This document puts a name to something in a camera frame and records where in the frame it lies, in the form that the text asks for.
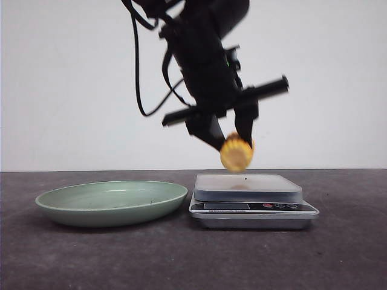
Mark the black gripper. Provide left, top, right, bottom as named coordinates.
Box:
left=159, top=11, right=288, bottom=151

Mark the yellow corn cob piece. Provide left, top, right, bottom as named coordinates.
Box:
left=220, top=132, right=255, bottom=173

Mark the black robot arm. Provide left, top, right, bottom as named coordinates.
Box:
left=123, top=1, right=288, bottom=150

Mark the silver digital kitchen scale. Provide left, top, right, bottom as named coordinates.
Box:
left=189, top=173, right=319, bottom=230

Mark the green oval plate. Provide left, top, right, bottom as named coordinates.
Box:
left=35, top=180, right=188, bottom=228

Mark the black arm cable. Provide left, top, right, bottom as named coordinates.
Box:
left=120, top=0, right=194, bottom=118

